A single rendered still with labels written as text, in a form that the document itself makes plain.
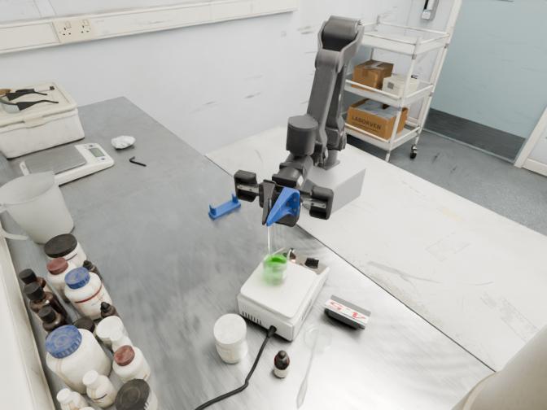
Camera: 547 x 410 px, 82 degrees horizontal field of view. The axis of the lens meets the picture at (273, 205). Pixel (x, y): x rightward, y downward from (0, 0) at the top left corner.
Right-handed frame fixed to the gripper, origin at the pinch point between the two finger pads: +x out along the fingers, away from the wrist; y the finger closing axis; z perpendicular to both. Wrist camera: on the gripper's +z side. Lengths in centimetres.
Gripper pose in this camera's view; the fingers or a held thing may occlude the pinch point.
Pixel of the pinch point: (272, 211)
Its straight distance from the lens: 54.8
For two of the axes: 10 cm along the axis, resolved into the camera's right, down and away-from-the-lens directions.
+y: -9.4, -2.2, 2.7
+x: -3.5, 6.0, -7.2
